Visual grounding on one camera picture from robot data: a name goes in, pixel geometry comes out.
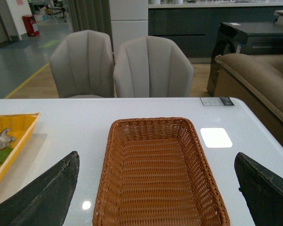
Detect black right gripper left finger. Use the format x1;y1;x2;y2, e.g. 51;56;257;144
0;151;80;226

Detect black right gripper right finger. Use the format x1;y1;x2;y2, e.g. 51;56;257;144
234;152;283;226

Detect yellow wicker basket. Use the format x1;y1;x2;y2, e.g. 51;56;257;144
0;113;40;182

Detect brown wicker basket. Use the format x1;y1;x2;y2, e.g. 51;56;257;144
92;117;231;226

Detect grey white plush toy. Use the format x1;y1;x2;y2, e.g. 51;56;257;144
0;128;16;151

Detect table label sticker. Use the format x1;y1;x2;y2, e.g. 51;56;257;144
200;97;234;106

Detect brown sofa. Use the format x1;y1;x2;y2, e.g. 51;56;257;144
215;53;283;146

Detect left grey upholstered chair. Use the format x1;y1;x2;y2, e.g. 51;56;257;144
49;30;115;98

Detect grey upholstered chair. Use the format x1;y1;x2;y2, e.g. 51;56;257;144
49;30;115;98
114;36;194;98

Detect black side table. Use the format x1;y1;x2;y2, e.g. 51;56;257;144
207;22;283;96

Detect right grey upholstered chair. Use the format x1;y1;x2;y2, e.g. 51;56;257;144
114;36;194;98

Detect red bin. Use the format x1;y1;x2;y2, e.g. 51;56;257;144
22;15;40;37

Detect dark grey counter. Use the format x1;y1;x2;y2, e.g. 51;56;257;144
148;2;283;60

